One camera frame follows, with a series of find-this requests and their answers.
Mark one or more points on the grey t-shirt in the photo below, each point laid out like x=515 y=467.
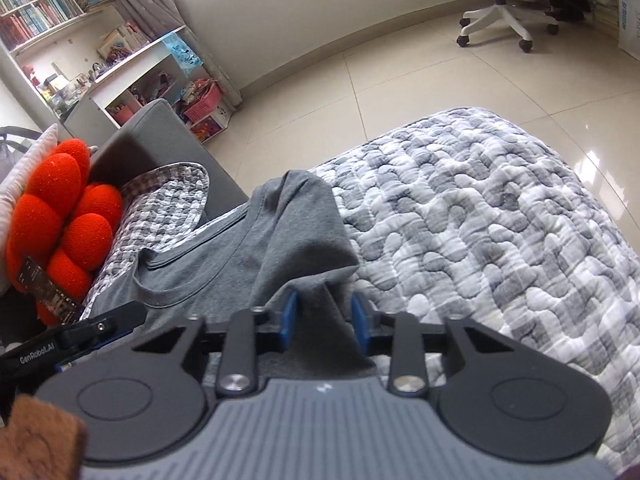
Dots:
x=225 y=260

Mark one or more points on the white printed carton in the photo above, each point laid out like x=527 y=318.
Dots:
x=630 y=15

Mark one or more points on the white bookshelf with books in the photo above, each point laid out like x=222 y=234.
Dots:
x=150 y=0

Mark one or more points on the blue patterned bag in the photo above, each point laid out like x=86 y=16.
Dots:
x=182 y=55

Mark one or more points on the grey quilted blanket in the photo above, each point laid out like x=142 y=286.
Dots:
x=475 y=220

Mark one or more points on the white office chair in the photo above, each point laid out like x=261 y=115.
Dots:
x=495 y=15

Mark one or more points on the pink storage basket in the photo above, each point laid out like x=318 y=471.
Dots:
x=202 y=102

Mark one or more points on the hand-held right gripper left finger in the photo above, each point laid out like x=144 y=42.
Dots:
x=290 y=320

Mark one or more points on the printed storage box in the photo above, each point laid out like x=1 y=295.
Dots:
x=215 y=125

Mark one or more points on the grey sofa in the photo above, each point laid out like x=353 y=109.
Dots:
x=150 y=145

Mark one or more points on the pile of desk trinkets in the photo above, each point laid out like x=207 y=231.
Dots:
x=75 y=85

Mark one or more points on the row of colourful books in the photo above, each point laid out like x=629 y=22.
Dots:
x=35 y=10

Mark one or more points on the orange-red plush cushion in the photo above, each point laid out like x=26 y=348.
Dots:
x=50 y=210

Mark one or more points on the white pillow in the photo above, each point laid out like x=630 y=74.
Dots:
x=20 y=170

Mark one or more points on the brown fuzzy cloth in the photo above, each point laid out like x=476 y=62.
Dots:
x=40 y=440

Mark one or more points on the white wall bookshelf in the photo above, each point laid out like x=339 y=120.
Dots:
x=65 y=22

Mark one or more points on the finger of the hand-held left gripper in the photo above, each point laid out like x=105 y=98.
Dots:
x=115 y=317

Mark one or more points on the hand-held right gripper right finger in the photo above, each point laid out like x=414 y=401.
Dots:
x=359 y=320

